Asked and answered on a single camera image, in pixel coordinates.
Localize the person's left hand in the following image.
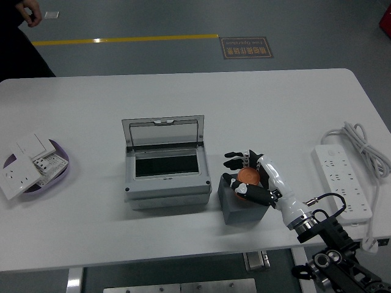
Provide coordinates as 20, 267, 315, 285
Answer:
16, 0, 43, 28

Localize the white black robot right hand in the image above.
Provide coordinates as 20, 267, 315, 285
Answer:
221, 148, 308, 228

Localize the orange cylinder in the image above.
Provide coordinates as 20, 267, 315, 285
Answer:
237, 167, 260, 201

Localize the transparent hinged box lid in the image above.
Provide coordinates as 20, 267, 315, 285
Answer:
121, 115, 205, 151

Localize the grey cube with round recess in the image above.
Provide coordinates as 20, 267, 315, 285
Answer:
217, 173, 271, 226

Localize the grey plastic junction box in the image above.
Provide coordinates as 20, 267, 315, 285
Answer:
123, 145, 213, 211

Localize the person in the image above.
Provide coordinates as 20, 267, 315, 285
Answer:
0, 0, 57, 83

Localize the white power strip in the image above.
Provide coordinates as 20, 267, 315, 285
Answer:
311, 143, 373, 226

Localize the white table leg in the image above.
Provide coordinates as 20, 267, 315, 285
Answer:
65, 267, 84, 293
290, 246, 318, 293

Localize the yellow floor tape line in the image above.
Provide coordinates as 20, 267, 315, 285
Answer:
32, 33, 220, 47

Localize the white power plug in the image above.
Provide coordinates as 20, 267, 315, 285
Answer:
360, 236, 381, 255

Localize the brown floor sign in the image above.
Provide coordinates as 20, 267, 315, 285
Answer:
220, 36, 275, 60

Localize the small white socket insert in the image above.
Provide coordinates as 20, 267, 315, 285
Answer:
32, 157, 51, 175

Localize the large white socket insert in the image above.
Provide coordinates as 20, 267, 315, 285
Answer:
36, 152, 68, 186

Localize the white five-hole socket plate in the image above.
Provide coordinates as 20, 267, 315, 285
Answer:
0, 154, 40, 201

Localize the purple plastic tray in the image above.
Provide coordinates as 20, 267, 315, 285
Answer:
2, 139, 70, 202

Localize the red object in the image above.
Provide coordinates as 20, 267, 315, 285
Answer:
378, 5, 391, 33

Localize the grey metal table bracket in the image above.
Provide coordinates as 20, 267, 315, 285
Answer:
243, 250, 271, 272

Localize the white power strip cable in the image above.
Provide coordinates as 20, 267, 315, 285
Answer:
320, 121, 391, 245

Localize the grey metal base plate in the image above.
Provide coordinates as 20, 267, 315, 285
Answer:
180, 278, 257, 293
103, 282, 181, 293

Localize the white rocker switch plate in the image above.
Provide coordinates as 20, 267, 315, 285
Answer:
15, 132, 57, 159

